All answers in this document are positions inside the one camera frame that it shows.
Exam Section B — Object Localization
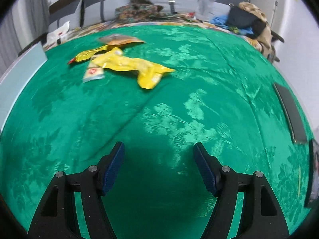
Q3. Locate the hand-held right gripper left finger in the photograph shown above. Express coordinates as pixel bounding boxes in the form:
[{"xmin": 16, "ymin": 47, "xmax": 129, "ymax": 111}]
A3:
[{"xmin": 27, "ymin": 141, "xmax": 125, "ymax": 239}]

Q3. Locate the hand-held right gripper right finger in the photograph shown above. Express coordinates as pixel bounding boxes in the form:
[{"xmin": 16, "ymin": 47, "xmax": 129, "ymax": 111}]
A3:
[{"xmin": 193, "ymin": 142, "xmax": 291, "ymax": 239}]

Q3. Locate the small beige snack packet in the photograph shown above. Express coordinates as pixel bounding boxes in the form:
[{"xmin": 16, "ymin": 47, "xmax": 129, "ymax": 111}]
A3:
[{"xmin": 82, "ymin": 61, "xmax": 105, "ymax": 83}]

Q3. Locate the large yellow snack packet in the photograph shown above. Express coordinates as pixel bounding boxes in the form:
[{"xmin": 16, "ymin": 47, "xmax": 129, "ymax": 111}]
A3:
[{"xmin": 91, "ymin": 47, "xmax": 176, "ymax": 90}]

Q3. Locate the slim yellow snack packet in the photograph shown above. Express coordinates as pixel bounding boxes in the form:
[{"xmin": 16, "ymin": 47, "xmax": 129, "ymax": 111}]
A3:
[{"xmin": 67, "ymin": 44, "xmax": 117, "ymax": 65}]

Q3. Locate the green patterned blanket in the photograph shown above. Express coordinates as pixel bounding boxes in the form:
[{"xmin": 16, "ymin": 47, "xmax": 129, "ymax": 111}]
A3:
[{"xmin": 0, "ymin": 24, "xmax": 314, "ymax": 239}]

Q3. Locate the black flat phone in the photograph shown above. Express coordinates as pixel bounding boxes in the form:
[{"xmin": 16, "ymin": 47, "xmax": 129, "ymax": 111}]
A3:
[{"xmin": 272, "ymin": 82, "xmax": 308, "ymax": 145}]

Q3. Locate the floral bed sheet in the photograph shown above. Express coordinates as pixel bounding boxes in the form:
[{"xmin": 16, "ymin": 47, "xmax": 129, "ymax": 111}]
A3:
[{"xmin": 42, "ymin": 12, "xmax": 275, "ymax": 55}]

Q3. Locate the white plastic bag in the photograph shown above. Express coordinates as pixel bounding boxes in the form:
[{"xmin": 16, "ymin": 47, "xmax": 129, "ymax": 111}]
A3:
[{"xmin": 43, "ymin": 21, "xmax": 71, "ymax": 51}]

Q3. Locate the blue cloth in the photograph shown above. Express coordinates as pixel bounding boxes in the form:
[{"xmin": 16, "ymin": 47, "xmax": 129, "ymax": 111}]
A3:
[{"xmin": 209, "ymin": 15, "xmax": 255, "ymax": 36}]

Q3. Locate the beige patterned cloth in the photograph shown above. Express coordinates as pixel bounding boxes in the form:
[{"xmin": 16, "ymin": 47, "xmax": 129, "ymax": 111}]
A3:
[{"xmin": 237, "ymin": 1, "xmax": 281, "ymax": 63}]

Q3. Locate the black bag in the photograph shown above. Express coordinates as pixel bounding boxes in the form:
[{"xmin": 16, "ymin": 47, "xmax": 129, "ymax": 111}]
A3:
[{"xmin": 225, "ymin": 5, "xmax": 267, "ymax": 39}]

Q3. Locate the dark floral cloth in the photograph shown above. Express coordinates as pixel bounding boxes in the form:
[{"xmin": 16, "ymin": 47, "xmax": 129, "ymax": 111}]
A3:
[{"xmin": 115, "ymin": 0, "xmax": 180, "ymax": 23}]

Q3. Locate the clear plastic bag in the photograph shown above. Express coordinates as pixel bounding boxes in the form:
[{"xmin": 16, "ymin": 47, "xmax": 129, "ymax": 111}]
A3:
[{"xmin": 196, "ymin": 0, "xmax": 217, "ymax": 22}]

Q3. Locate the grey padded headboard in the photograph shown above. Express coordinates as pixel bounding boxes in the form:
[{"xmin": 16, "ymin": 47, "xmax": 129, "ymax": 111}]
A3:
[{"xmin": 47, "ymin": 0, "xmax": 250, "ymax": 34}]

